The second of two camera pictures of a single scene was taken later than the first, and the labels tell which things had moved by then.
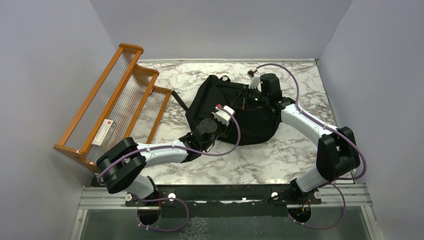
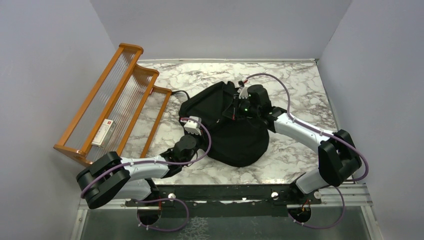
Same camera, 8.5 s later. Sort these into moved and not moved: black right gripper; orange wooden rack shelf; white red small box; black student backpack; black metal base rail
Moved: black right gripper; black student backpack
Not moved: orange wooden rack shelf; black metal base rail; white red small box
